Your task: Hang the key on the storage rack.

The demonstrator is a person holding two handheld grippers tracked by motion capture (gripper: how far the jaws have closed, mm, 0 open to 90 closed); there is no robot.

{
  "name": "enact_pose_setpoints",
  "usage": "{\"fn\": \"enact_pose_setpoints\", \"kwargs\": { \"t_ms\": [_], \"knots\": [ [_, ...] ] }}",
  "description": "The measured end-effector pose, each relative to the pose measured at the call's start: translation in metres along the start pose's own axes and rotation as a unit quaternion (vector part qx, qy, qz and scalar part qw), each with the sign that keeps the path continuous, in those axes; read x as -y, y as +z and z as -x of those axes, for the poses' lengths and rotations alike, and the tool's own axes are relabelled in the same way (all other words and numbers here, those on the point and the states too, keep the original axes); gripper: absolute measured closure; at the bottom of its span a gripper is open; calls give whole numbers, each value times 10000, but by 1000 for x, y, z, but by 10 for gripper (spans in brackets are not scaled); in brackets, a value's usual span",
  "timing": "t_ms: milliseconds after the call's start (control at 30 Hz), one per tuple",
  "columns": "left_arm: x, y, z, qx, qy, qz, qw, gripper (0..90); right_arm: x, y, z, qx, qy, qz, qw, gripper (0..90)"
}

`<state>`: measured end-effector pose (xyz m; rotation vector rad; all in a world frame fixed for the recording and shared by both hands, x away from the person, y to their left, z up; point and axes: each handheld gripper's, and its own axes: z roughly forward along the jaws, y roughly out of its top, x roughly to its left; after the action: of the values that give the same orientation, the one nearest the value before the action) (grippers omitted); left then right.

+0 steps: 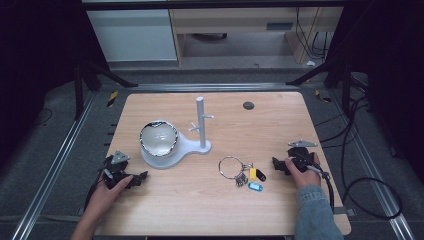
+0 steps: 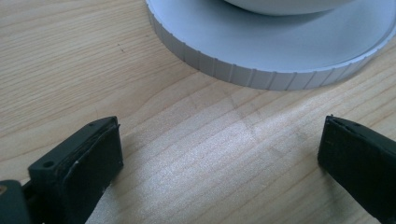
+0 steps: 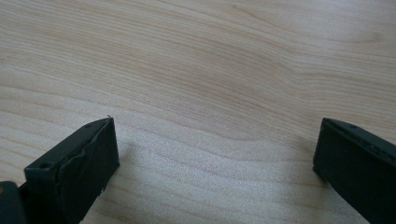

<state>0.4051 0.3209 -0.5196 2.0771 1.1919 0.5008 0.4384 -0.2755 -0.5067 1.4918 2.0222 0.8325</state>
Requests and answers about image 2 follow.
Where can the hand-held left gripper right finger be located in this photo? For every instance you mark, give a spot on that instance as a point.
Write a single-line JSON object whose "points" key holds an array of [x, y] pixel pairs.
{"points": [[361, 161]]}

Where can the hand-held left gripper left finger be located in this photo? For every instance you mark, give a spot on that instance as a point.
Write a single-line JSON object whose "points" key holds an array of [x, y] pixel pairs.
{"points": [[77, 165]]}

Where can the white round ribbed base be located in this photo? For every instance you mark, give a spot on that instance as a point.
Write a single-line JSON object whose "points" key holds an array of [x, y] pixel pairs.
{"points": [[280, 53]]}

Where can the white rounded object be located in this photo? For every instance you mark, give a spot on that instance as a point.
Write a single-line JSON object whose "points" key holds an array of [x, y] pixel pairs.
{"points": [[286, 6]]}

